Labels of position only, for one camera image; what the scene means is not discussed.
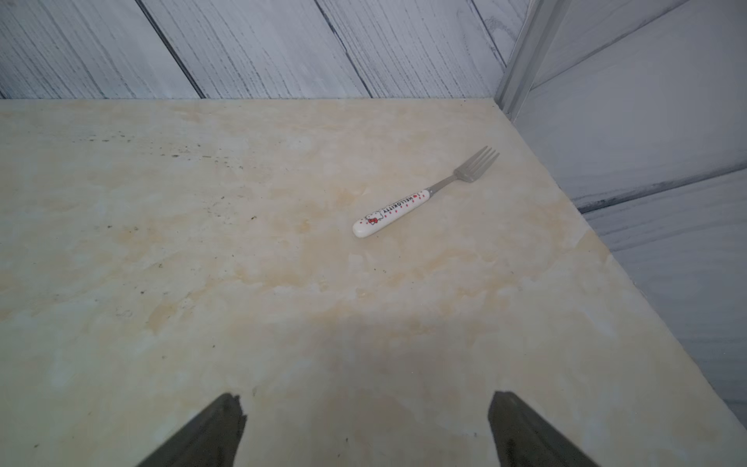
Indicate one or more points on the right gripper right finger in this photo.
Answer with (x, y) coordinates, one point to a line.
(523, 438)

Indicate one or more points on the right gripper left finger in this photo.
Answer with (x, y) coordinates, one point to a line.
(211, 438)

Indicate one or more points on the metal frame post right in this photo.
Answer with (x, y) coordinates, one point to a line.
(535, 39)

